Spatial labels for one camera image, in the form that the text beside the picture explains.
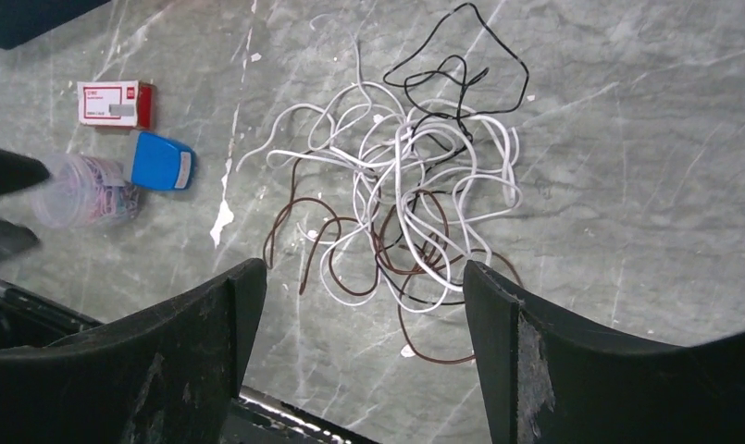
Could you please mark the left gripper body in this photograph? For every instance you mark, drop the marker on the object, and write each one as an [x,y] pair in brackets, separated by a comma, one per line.
[18,173]

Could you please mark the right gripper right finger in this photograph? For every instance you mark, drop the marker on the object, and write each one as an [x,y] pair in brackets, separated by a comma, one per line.
[549,375]

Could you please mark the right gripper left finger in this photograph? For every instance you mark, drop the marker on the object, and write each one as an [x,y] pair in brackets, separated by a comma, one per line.
[114,367]

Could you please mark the clear round clip jar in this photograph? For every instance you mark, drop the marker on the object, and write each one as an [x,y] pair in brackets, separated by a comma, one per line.
[84,191]

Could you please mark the red white small box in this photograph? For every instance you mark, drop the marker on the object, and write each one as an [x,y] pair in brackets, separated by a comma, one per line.
[126,104]

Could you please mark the dark navy square tray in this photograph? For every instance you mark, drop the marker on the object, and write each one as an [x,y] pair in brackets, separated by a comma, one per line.
[24,20]

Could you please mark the blue small stapler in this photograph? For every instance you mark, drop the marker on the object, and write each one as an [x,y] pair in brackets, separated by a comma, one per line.
[158,163]

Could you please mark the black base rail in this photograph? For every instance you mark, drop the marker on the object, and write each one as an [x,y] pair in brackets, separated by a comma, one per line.
[163,367]

